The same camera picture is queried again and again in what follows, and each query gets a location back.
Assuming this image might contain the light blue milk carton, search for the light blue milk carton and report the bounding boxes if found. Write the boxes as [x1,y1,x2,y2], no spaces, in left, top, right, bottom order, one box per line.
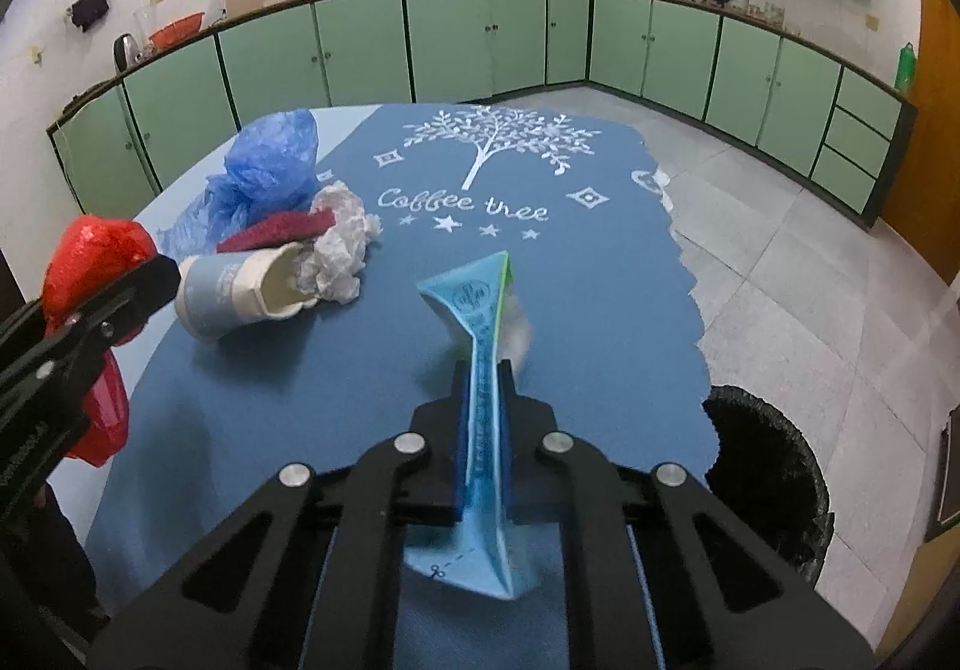
[404,251,537,600]

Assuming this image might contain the black trash bin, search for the black trash bin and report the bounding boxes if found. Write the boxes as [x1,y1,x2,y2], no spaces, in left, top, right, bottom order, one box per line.
[703,386,835,584]

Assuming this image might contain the green lower kitchen cabinets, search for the green lower kitchen cabinets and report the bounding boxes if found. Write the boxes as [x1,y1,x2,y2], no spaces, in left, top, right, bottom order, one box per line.
[47,0,916,227]

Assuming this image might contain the red plastic bag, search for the red plastic bag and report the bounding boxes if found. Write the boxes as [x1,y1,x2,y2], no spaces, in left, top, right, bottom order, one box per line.
[40,212,160,469]

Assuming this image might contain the paper coffee cup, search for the paper coffee cup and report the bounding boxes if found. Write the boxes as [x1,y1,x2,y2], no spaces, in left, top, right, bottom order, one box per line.
[174,243,319,342]

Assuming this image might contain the blue coffee tree tablecloth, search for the blue coffee tree tablecloth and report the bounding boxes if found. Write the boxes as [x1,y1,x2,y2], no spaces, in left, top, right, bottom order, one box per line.
[86,104,718,610]

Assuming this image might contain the dark red scouring pad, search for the dark red scouring pad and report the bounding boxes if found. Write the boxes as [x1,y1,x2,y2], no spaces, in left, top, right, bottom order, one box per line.
[215,209,335,254]

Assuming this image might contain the crumpled white tissue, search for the crumpled white tissue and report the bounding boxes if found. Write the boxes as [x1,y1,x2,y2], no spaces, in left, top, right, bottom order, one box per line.
[296,181,382,305]

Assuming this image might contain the blue plastic bag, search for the blue plastic bag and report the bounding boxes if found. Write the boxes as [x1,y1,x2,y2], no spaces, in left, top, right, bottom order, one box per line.
[158,108,320,260]

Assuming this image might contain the electric kettle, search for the electric kettle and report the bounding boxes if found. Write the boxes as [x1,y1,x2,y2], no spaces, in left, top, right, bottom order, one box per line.
[112,33,142,74]

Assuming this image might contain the red basin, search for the red basin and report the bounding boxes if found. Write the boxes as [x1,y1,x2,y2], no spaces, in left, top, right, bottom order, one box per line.
[149,12,205,53]

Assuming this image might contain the wooden door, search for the wooden door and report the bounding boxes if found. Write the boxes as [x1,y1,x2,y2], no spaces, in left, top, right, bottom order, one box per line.
[882,0,960,285]

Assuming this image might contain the green bottle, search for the green bottle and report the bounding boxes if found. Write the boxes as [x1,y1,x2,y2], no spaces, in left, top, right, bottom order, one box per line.
[893,43,916,95]

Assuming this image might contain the dark towel on rail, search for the dark towel on rail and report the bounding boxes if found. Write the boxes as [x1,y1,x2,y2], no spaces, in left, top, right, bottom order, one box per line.
[68,0,110,33]

